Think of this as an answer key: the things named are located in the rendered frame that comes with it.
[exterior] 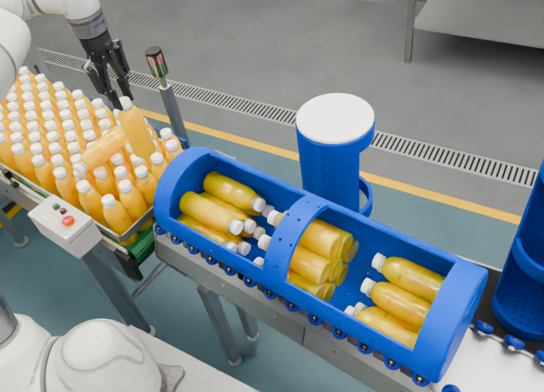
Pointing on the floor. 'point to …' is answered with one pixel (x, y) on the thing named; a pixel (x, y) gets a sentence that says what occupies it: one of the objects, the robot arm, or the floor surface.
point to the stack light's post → (173, 112)
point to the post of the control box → (108, 289)
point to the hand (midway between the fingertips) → (120, 95)
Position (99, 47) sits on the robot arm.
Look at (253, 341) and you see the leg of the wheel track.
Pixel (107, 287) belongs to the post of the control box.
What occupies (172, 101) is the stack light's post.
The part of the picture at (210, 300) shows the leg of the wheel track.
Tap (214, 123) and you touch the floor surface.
